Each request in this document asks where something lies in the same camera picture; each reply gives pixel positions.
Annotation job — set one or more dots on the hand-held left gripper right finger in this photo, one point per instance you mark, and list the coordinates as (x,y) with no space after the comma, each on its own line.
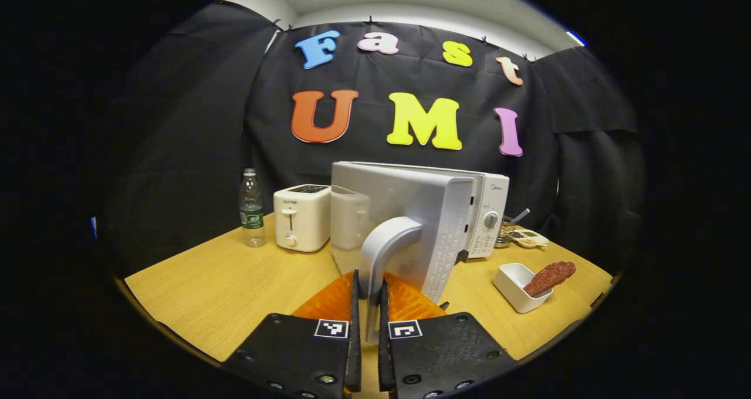
(440,358)

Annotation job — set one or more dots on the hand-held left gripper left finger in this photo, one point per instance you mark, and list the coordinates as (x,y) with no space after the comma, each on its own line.
(305,358)

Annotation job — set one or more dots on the brown meat piece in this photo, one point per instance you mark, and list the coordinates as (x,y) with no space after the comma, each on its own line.
(548,277)

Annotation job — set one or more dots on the white microwave oven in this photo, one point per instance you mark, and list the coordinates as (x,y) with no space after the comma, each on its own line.
(410,199)

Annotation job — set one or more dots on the white rectangular dish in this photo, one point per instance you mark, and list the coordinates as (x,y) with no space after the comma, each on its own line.
(510,281)

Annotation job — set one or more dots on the white toaster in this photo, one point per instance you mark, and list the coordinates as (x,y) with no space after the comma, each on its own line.
(302,217)

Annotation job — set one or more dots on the white compartment snack tray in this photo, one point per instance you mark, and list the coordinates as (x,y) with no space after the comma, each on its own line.
(528,237)

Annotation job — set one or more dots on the clear plastic water bottle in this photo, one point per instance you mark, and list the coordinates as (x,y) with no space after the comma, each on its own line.
(251,211)

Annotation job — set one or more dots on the metal utensil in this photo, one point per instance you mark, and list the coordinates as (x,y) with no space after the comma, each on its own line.
(520,216)

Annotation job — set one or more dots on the black backdrop cloth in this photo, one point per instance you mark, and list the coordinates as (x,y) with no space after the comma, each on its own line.
(193,152)

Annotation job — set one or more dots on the small ceiling light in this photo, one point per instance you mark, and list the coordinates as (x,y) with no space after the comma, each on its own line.
(575,38)

